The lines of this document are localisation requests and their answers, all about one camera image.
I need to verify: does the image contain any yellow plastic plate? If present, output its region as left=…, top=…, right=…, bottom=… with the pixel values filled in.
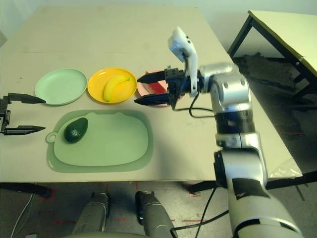
left=87, top=67, right=138, bottom=105

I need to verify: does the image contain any clear plastic bag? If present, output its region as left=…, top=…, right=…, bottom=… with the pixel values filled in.
left=268, top=158, right=304, bottom=180

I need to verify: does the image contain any green plastic plate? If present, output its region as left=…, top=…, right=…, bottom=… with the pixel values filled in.
left=34, top=68, right=88, bottom=107

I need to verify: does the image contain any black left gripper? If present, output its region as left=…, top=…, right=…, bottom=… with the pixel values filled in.
left=0, top=93, right=47, bottom=136

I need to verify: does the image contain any pale grey robot torso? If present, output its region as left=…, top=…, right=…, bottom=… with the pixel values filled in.
left=61, top=230, right=149, bottom=238

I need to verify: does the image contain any white floor cable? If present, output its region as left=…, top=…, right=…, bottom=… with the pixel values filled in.
left=9, top=192, right=34, bottom=238

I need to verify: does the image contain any yellow banana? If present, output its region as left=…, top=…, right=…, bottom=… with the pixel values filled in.
left=103, top=75, right=131, bottom=103

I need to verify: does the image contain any dark floor rug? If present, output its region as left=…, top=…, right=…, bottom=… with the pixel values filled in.
left=232, top=52, right=313, bottom=95

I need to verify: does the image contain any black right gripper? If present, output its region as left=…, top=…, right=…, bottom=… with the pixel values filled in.
left=133, top=66, right=191, bottom=110

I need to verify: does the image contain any grey left robot leg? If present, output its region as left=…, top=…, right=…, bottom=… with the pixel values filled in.
left=71, top=191, right=111, bottom=235

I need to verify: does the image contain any grey robot leg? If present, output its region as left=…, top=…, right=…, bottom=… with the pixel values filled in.
left=135, top=190, right=175, bottom=238
left=71, top=191, right=111, bottom=235

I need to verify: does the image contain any grey right robot leg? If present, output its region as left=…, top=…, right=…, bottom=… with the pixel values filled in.
left=135, top=190, right=175, bottom=238

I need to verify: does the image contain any black hanging arm cable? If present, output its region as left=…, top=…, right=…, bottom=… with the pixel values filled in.
left=170, top=187, right=230, bottom=235

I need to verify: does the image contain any black-framed side table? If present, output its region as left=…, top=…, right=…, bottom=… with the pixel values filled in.
left=227, top=9, right=317, bottom=112

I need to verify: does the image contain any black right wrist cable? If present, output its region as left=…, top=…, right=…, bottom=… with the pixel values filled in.
left=173, top=93, right=215, bottom=119

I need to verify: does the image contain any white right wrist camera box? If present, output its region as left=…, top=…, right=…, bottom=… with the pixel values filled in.
left=168, top=26, right=200, bottom=97

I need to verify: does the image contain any pink plastic plate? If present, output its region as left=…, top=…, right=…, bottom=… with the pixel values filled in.
left=137, top=70, right=185, bottom=108

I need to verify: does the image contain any green cutting board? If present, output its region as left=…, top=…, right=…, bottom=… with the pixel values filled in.
left=45, top=109, right=154, bottom=174

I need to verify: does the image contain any dark green avocado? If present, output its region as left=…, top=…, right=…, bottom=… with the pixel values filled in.
left=64, top=117, right=89, bottom=144

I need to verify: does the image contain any red watermelon slice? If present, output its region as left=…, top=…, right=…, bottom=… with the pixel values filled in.
left=145, top=71, right=169, bottom=95

